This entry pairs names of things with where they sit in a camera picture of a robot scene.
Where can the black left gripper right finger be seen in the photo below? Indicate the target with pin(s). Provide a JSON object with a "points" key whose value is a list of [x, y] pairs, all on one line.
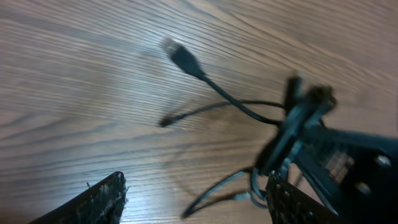
{"points": [[289, 205]]}

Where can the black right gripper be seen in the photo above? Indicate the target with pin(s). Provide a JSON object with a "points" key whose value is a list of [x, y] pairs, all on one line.
{"points": [[354, 174]]}

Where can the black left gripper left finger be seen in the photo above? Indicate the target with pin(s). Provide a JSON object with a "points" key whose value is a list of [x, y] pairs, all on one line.
{"points": [[102, 203]]}

